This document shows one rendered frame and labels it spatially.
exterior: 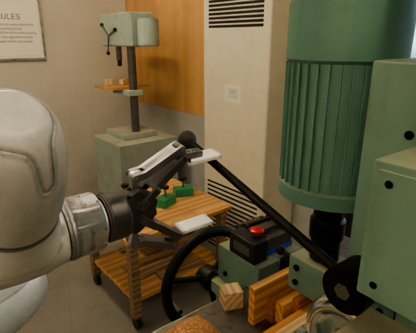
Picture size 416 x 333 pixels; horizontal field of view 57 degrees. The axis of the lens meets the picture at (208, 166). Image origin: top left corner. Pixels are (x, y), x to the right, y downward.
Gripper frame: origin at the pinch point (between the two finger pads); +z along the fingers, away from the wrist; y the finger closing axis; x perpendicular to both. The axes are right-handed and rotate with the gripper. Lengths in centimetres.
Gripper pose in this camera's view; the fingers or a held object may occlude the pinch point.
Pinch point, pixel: (207, 188)
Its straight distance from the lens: 69.6
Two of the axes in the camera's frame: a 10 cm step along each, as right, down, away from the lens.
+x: -5.9, -4.1, 6.9
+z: 8.0, -2.0, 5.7
